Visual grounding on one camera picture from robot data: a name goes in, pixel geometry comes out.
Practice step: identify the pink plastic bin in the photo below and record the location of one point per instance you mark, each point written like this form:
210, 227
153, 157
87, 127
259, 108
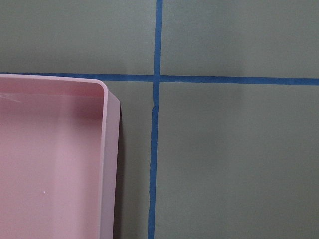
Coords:
58, 157

